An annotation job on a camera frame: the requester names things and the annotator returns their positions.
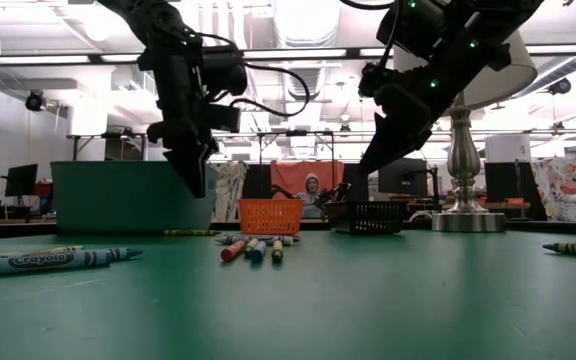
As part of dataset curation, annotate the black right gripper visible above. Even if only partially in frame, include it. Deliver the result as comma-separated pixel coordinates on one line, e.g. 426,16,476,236
357,29,514,177

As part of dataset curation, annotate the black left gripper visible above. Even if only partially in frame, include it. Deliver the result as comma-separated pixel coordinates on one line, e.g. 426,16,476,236
137,37,243,199

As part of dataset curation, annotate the black mesh basket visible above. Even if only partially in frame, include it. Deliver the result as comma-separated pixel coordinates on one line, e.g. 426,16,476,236
325,200,409,235

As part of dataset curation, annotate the large teal plastic bin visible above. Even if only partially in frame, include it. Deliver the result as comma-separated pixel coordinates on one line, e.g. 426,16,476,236
50,160,218,235

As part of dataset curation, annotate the orange mesh basket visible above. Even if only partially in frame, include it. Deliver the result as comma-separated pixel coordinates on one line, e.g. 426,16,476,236
237,198,305,236

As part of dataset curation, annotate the red crayon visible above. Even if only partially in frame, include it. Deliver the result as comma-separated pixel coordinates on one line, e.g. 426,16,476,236
219,239,247,263

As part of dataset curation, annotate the yellow crayon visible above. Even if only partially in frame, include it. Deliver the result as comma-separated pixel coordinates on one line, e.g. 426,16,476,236
0,244,85,261

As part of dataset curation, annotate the floral hanging cloth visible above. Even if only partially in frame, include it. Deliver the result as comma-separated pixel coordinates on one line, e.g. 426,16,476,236
212,160,248,221
530,157,576,224

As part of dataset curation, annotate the black partition panel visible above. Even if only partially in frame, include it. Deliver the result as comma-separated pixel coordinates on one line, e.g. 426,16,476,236
241,163,273,200
342,163,370,201

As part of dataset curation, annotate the white-shade silver table lamp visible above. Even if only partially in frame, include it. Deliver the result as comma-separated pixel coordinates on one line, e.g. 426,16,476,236
392,29,539,234

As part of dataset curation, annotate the orange hanging cloth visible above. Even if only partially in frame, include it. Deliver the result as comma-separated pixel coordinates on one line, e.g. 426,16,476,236
270,160,345,201

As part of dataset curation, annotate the green table mat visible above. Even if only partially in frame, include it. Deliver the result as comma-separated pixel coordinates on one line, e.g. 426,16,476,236
0,227,576,360

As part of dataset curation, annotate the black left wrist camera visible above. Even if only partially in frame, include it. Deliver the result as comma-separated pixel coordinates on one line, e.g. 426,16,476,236
201,47,249,97

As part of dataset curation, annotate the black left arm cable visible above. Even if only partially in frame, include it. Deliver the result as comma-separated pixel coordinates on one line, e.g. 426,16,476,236
195,32,312,119

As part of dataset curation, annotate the black ceiling camera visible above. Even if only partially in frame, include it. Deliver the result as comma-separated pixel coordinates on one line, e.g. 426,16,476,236
547,77,573,96
24,89,47,112

